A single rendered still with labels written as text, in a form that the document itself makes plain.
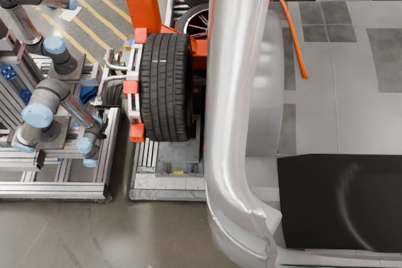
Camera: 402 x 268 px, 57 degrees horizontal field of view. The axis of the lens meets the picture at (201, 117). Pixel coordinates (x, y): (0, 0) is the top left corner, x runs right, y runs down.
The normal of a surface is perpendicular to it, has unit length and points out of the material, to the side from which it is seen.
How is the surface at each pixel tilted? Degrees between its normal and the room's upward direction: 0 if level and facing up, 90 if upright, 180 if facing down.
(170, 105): 52
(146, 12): 90
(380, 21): 6
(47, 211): 0
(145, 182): 0
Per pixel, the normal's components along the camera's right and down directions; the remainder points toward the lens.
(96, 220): -0.04, -0.52
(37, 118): -0.08, 0.79
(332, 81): -0.05, -0.32
